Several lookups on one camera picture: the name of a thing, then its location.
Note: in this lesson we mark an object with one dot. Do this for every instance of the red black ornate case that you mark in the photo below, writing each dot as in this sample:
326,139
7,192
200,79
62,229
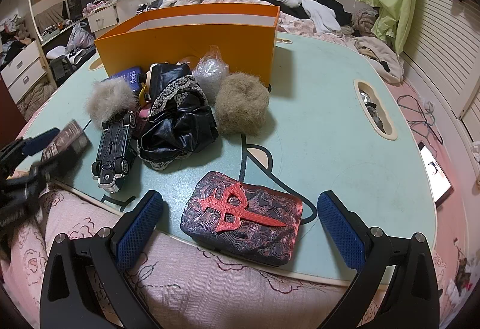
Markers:
250,221

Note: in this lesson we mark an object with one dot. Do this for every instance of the grey fur pompom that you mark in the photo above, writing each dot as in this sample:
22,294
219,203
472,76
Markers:
108,98

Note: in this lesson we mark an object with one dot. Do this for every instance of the black toy car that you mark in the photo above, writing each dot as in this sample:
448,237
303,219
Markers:
115,155

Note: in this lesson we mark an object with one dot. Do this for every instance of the clear plastic bag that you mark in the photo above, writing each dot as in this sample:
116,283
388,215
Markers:
210,72

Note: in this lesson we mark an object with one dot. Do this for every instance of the blue rectangular case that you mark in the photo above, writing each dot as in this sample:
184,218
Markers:
129,81

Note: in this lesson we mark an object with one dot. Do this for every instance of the beige fur pompom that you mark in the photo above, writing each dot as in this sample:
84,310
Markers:
241,105

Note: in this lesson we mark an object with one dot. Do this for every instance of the orange cardboard box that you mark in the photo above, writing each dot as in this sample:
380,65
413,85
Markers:
245,34

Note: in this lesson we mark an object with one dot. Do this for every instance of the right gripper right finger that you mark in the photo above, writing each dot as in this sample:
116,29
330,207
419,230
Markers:
395,285

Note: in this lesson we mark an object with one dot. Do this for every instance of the white drawer cabinet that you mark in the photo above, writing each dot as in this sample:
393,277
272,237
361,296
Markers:
24,71

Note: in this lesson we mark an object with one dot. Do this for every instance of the small brown box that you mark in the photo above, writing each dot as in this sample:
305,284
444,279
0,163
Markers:
67,146

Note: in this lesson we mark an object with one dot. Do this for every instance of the pile of clothes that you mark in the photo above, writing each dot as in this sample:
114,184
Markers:
326,15

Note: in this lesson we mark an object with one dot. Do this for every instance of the smartphone with lit screen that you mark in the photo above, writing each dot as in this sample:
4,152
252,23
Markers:
440,185

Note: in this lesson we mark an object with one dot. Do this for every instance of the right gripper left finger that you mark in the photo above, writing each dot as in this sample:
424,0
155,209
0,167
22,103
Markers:
85,284

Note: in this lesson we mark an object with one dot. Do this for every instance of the black lace fabric pouch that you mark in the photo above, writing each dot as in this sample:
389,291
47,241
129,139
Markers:
180,122

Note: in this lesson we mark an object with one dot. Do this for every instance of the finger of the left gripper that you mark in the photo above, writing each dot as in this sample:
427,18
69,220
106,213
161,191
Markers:
30,186
15,152

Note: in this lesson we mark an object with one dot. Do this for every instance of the white louvered closet door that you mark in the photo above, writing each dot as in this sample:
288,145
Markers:
444,43

